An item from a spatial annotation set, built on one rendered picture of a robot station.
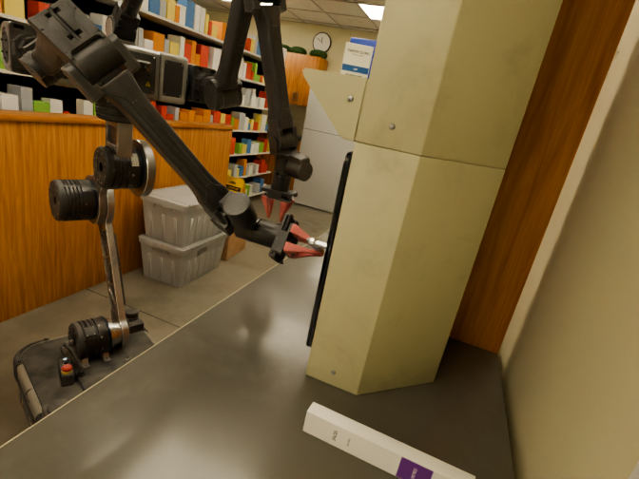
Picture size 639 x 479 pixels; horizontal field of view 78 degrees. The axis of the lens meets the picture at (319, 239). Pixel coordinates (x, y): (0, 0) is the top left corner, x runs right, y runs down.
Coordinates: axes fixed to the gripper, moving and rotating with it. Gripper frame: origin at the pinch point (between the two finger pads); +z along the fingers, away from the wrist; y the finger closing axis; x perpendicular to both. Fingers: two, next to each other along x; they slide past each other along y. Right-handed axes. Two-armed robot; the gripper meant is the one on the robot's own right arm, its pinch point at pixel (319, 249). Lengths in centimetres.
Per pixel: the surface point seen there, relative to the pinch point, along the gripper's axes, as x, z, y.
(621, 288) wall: -15, 49, 5
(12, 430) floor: 67, -116, -95
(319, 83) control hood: -25.4, -2.3, 21.6
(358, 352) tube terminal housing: -0.5, 14.7, -16.8
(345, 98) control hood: -24.4, 2.5, 20.3
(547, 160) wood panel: 10, 40, 37
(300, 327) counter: 17.6, -3.0, -16.3
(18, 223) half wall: 82, -192, -19
